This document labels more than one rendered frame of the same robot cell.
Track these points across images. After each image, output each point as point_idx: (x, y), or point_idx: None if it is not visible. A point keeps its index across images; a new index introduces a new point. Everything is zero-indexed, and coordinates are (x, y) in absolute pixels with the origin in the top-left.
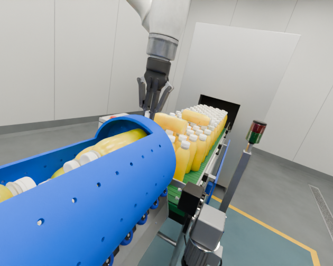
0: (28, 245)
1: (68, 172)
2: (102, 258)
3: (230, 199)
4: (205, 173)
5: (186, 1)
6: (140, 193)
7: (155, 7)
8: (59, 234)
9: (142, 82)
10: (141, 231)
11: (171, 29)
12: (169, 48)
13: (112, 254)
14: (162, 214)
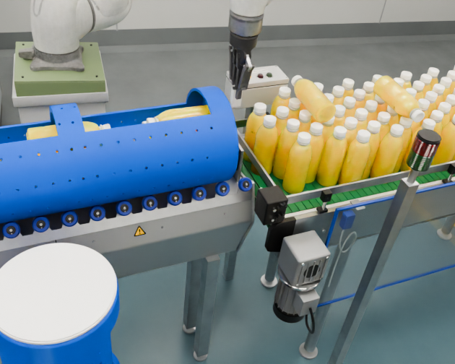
0: (94, 151)
1: (120, 127)
2: (131, 183)
3: (379, 253)
4: (328, 190)
5: None
6: (169, 159)
7: None
8: (107, 154)
9: (232, 51)
10: (197, 208)
11: (241, 9)
12: (242, 26)
13: (156, 202)
14: (240, 211)
